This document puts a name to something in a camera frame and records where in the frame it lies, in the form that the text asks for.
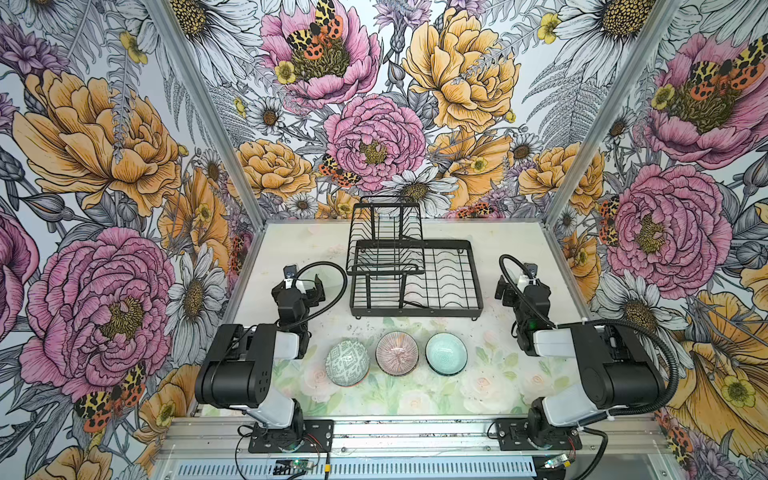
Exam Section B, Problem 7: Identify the green geometric pattern bowl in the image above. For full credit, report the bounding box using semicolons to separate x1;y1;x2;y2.
325;339;370;387

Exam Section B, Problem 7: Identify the teal concentric pattern bowl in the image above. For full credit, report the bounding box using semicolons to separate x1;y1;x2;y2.
425;332;468;376

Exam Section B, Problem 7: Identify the pink striped bowl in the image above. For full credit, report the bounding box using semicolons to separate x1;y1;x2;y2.
375;331;419;377

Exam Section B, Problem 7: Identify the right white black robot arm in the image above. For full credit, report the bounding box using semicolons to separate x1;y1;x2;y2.
494;277;679;449

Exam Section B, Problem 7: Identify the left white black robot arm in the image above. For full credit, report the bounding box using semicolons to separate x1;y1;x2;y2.
194;278;325;453

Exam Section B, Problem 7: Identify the green circuit board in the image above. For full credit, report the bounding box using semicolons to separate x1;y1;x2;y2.
272;459;318;478

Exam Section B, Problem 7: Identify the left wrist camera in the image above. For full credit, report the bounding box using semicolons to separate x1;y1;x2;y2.
283;264;299;286

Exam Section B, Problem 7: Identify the black wire dish rack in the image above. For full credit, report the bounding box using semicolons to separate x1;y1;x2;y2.
346;195;484;321

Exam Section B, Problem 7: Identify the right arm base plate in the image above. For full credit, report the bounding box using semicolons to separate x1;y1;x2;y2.
491;418;582;451

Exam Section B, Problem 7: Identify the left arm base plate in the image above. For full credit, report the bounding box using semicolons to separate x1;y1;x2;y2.
247;419;336;454

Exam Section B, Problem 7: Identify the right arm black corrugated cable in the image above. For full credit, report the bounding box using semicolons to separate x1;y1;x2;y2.
499;254;680;418

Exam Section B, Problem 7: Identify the aluminium front rail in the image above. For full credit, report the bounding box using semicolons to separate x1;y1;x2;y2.
152;415;687;479

